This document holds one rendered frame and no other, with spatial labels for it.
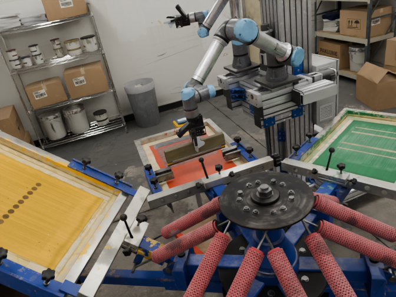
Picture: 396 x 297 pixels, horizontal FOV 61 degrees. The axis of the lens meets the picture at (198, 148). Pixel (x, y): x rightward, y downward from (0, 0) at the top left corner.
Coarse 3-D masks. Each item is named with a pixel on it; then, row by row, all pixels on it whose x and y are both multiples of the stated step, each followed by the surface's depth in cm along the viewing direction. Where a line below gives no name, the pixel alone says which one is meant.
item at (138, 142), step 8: (208, 120) 251; (176, 128) 247; (216, 128) 236; (152, 136) 243; (160, 136) 243; (168, 136) 245; (136, 144) 235; (144, 152) 222; (144, 160) 212; (144, 168) 207
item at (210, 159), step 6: (204, 132) 242; (216, 150) 215; (204, 156) 211; (210, 156) 210; (216, 156) 208; (222, 156) 207; (198, 162) 206; (204, 162) 205; (210, 162) 203; (216, 162) 202; (222, 162) 201; (228, 162) 200; (198, 168) 200; (210, 168) 197; (228, 168) 194; (204, 174) 192; (210, 174) 191
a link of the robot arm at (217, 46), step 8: (224, 24) 185; (216, 32) 189; (224, 32) 186; (216, 40) 189; (224, 40) 188; (208, 48) 191; (216, 48) 189; (208, 56) 189; (216, 56) 190; (200, 64) 190; (208, 64) 189; (200, 72) 189; (208, 72) 191; (192, 80) 190; (200, 80) 190
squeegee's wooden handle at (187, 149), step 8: (208, 136) 193; (216, 136) 192; (224, 136) 194; (184, 144) 189; (192, 144) 189; (208, 144) 192; (216, 144) 194; (224, 144) 196; (168, 152) 186; (176, 152) 187; (184, 152) 189; (192, 152) 191; (168, 160) 188
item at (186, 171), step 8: (176, 144) 232; (160, 152) 226; (160, 160) 216; (192, 160) 209; (160, 168) 207; (176, 168) 204; (184, 168) 202; (192, 168) 201; (176, 176) 196; (184, 176) 194; (192, 176) 193; (200, 176) 191; (168, 184) 190; (176, 184) 188
